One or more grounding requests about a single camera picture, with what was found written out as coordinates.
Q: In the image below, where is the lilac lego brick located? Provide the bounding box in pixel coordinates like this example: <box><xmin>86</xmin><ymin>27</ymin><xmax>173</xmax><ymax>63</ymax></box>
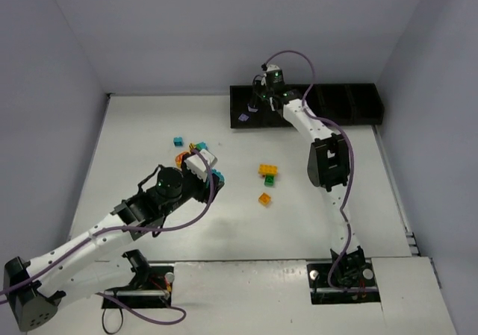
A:
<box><xmin>238</xmin><ymin>113</ymin><xmax>249</xmax><ymax>122</ymax></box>

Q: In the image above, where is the green hollow lego brick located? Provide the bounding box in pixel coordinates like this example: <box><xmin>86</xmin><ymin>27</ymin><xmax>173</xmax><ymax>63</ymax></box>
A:
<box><xmin>264</xmin><ymin>175</ymin><xmax>276</xmax><ymax>187</ymax></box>

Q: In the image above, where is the purple square lego brick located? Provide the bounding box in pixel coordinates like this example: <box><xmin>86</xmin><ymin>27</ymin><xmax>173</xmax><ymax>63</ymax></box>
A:
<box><xmin>247</xmin><ymin>104</ymin><xmax>258</xmax><ymax>113</ymax></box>

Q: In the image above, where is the teal oval lego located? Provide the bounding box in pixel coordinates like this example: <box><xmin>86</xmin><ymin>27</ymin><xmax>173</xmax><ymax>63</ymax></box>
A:
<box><xmin>211</xmin><ymin>169</ymin><xmax>225</xmax><ymax>183</ymax></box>

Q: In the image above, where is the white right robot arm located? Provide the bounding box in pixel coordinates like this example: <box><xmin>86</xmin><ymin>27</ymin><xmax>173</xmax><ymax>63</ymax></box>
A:
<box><xmin>252</xmin><ymin>64</ymin><xmax>365</xmax><ymax>266</ymax></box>

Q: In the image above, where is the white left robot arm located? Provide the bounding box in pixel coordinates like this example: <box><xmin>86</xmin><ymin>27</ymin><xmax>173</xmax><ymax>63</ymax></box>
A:
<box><xmin>1</xmin><ymin>166</ymin><xmax>224</xmax><ymax>332</ymax></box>

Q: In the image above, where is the black container row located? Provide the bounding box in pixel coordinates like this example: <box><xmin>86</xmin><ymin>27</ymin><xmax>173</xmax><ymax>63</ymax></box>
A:
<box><xmin>229</xmin><ymin>83</ymin><xmax>386</xmax><ymax>129</ymax></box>

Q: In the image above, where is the yellow butterfly oval lego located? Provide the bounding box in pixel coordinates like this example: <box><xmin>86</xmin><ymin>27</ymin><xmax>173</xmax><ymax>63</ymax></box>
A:
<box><xmin>175</xmin><ymin>151</ymin><xmax>190</xmax><ymax>169</ymax></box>

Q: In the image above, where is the teal square lego brick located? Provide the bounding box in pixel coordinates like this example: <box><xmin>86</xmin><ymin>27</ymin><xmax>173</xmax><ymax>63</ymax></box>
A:
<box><xmin>173</xmin><ymin>137</ymin><xmax>184</xmax><ymax>147</ymax></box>

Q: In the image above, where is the yellow 2x4 lego brick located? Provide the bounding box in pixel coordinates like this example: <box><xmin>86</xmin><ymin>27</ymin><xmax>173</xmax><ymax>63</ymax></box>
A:
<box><xmin>258</xmin><ymin>163</ymin><xmax>278</xmax><ymax>176</ymax></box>

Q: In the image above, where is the yellow square lego brick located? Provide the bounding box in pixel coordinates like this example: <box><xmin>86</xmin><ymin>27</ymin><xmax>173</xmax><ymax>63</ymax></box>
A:
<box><xmin>258</xmin><ymin>192</ymin><xmax>271</xmax><ymax>207</ymax></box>

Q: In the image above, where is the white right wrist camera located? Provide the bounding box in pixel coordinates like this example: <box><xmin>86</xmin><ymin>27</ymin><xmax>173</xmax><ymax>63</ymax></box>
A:
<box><xmin>261</xmin><ymin>63</ymin><xmax>282</xmax><ymax>74</ymax></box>

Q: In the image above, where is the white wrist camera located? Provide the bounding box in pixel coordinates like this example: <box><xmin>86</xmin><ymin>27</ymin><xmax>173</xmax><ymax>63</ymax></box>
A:
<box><xmin>261</xmin><ymin>63</ymin><xmax>282</xmax><ymax>74</ymax></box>
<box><xmin>183</xmin><ymin>149</ymin><xmax>217</xmax><ymax>182</ymax></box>

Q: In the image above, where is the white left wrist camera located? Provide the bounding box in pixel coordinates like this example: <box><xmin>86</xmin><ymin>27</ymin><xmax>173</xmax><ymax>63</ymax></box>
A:
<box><xmin>183</xmin><ymin>149</ymin><xmax>217</xmax><ymax>182</ymax></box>

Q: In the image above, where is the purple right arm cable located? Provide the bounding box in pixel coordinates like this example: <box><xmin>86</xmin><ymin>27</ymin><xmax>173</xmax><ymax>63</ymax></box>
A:
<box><xmin>265</xmin><ymin>50</ymin><xmax>355</xmax><ymax>289</ymax></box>

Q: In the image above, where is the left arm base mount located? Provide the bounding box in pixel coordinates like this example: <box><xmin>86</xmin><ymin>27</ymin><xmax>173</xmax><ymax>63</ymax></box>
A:
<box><xmin>104</xmin><ymin>250</ymin><xmax>175</xmax><ymax>310</ymax></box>

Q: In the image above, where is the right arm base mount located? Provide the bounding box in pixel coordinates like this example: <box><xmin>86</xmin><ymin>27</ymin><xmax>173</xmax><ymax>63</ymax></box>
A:
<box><xmin>306</xmin><ymin>248</ymin><xmax>381</xmax><ymax>305</ymax></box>

